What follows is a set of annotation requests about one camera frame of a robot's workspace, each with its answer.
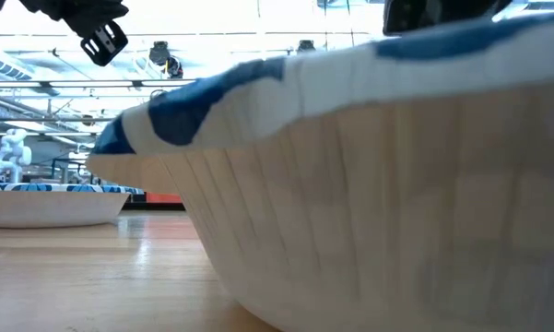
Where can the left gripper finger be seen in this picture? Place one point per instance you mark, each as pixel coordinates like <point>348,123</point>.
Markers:
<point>115,34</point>

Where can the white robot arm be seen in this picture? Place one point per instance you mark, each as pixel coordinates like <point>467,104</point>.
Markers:
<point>13,154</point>

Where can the black ceiling spotlight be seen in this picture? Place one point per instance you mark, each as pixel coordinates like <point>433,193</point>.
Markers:
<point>306,46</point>
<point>159,53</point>
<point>175,68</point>

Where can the blue patterned paper bowl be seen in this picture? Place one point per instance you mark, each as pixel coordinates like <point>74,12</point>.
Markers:
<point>396,207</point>
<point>133,174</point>
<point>50,209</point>

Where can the orange red box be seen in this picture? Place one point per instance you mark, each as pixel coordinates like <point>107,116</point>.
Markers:
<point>163,198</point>

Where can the grey overhead rail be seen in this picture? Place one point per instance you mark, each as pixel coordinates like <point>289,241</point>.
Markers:
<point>74,84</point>

